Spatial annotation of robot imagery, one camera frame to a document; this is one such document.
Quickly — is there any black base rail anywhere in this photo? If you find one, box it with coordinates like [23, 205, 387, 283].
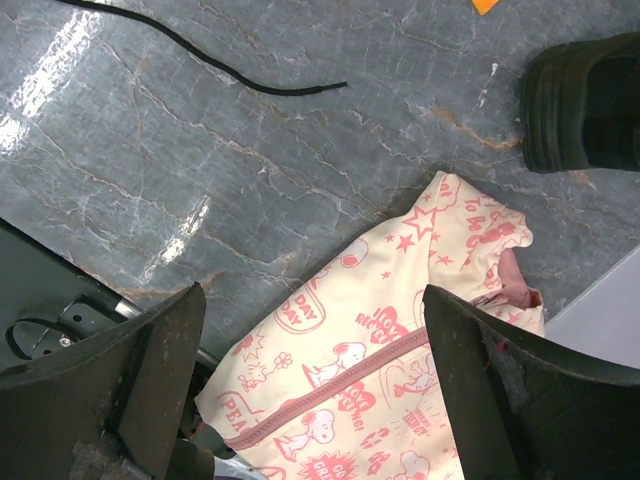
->
[0, 217, 221, 371]

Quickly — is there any black lace of far shoe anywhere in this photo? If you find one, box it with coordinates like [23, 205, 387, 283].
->
[58, 0, 348, 97]

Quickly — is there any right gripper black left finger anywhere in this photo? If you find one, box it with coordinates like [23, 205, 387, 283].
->
[1, 283, 206, 479]

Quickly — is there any cream pink cartoon pouch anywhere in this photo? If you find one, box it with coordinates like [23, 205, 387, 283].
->
[195, 172, 543, 479]

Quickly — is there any orange Mickey pillow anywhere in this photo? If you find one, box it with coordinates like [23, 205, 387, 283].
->
[472, 0, 500, 15]

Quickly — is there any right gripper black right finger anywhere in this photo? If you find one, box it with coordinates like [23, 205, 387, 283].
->
[423, 285, 639, 479]

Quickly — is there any black shoe far right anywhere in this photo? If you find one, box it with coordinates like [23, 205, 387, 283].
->
[520, 32, 639, 174]

